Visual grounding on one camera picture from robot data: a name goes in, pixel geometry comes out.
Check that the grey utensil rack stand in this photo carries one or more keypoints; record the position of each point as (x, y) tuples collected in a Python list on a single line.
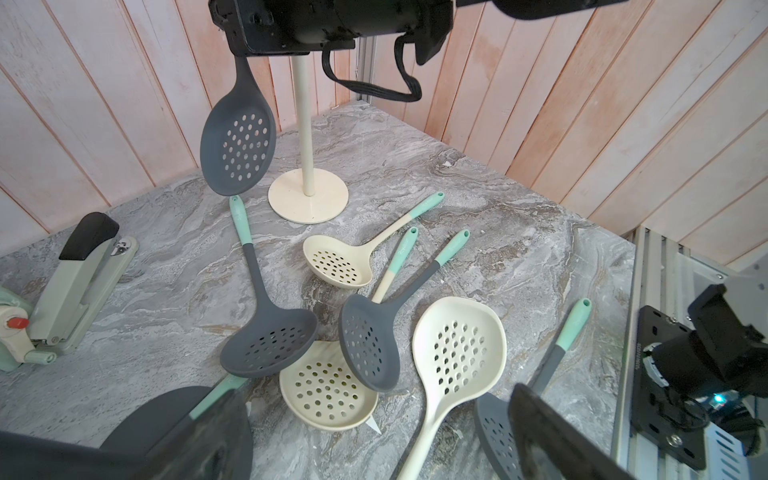
[(127, 447)]

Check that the cream skimmer centre front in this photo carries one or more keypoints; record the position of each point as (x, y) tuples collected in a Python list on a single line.
[(459, 349)]

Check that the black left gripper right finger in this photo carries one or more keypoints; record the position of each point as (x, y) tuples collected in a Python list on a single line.
[(549, 447)]

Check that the grey skimmer near grey rack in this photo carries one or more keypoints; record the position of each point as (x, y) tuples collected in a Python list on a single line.
[(274, 338)]

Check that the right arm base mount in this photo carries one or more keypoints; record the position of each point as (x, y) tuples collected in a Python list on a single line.
[(689, 378)]

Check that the mint stapler black top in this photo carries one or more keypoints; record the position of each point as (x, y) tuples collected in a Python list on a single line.
[(90, 264)]

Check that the cream skimmer under pile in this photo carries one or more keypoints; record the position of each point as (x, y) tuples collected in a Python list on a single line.
[(320, 388)]

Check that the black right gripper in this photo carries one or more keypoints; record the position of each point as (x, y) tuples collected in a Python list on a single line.
[(277, 28)]

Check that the grey skimmer front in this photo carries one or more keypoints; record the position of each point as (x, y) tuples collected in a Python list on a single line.
[(492, 422)]

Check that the grey skimmer hung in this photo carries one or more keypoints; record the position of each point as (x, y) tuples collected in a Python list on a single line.
[(238, 139), (366, 331)]

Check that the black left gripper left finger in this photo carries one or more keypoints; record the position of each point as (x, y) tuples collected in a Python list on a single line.
[(216, 445)]

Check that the aluminium rail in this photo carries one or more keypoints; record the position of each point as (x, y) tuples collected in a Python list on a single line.
[(669, 277)]

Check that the mint green pencil sharpener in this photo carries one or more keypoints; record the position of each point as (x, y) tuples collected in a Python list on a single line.
[(16, 346)]

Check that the cream utensil rack stand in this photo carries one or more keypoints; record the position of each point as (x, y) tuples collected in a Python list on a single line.
[(307, 195)]

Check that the large cream skimmer left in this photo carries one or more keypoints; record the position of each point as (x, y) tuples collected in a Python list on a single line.
[(228, 383)]

